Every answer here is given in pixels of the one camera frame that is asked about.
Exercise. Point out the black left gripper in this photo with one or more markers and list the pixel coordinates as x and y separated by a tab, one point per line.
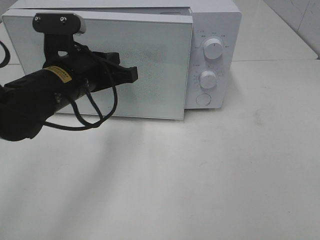
80	63

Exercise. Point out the white lower timer knob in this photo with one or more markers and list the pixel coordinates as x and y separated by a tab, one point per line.
208	79

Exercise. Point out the white microwave door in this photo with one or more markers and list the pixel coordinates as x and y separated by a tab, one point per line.
158	45

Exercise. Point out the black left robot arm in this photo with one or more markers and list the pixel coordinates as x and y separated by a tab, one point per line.
27	103

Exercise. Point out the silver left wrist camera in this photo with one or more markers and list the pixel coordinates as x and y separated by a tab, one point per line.
58	23

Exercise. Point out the round white door button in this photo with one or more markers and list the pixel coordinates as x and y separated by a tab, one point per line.
203	99

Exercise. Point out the white upper power knob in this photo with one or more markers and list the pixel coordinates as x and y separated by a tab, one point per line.
213	48

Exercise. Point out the white microwave oven body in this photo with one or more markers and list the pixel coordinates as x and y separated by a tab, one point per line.
211	18

